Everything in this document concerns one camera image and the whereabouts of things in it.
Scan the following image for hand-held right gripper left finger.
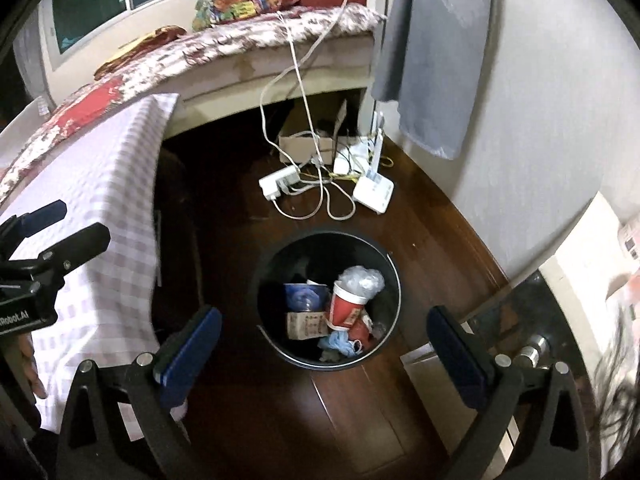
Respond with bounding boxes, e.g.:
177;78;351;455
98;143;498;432
55;305;224;480

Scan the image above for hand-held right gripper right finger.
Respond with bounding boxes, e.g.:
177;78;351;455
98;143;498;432
426;305;593;480

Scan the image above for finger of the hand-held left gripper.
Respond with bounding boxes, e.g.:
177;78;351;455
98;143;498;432
39;223;112;281
0;199;69;262

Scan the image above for red plastic bag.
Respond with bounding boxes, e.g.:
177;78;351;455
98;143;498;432
347;312;374;344

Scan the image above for small cigarette box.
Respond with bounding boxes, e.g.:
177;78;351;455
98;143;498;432
285;311;329;342

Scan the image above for blue wrapper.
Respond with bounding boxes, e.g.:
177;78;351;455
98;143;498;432
317;330;364;359

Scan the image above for black trash bin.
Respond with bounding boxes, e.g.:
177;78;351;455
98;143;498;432
252;231;403;372

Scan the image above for clear plastic bag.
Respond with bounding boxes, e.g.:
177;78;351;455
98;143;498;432
337;266;386;304

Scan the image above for blue paper cup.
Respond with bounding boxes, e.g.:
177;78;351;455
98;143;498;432
284;282;330;317

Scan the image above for red paper cup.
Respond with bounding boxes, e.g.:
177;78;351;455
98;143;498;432
325;280;374;334

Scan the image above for person's left hand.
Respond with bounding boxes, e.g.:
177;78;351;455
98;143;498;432
11;331;48;402

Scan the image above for pink checkered tablecloth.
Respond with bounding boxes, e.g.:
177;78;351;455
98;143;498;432
0;92;189;434

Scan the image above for black panel with metal knob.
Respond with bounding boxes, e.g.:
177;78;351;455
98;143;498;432
462;269;602;397

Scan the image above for white bed footboard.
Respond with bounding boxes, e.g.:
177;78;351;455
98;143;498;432
0;97;54;172

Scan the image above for dark tangled strands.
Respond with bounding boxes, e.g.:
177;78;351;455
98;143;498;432
590;305;640;472

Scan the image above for white printed box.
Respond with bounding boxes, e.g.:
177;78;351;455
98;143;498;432
541;191;640;313

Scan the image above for folded yellow red blanket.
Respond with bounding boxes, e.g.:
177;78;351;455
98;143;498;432
94;25;187;81

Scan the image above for flat white router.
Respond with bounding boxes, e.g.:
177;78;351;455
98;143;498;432
352;170;395;215

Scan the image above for white power strip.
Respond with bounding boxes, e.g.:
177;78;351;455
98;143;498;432
258;164;301;202

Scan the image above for sliding glass window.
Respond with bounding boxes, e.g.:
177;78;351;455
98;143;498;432
40;0;217;69

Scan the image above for red floral bedspread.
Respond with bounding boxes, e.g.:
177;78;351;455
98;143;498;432
0;2;389;202

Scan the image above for white router with antennas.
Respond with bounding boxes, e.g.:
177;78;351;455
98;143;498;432
333;109;386;177

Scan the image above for brown cardboard box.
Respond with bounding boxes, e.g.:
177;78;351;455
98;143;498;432
278;99;349;166

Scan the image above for colourful printed pillow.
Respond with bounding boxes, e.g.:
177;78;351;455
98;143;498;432
192;0;301;32

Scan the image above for long grey patterned curtain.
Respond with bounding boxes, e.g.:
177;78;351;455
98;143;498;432
370;0;494;161

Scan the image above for beige bed frame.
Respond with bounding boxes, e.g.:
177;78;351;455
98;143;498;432
164;34;377;139

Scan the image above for yellow cable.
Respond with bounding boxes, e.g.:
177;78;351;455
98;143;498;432
320;159;394;184

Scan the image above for white cable with stick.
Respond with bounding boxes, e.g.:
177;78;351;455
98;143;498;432
274;9;357;222

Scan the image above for thick white cable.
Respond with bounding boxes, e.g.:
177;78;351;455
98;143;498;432
260;0;350;158

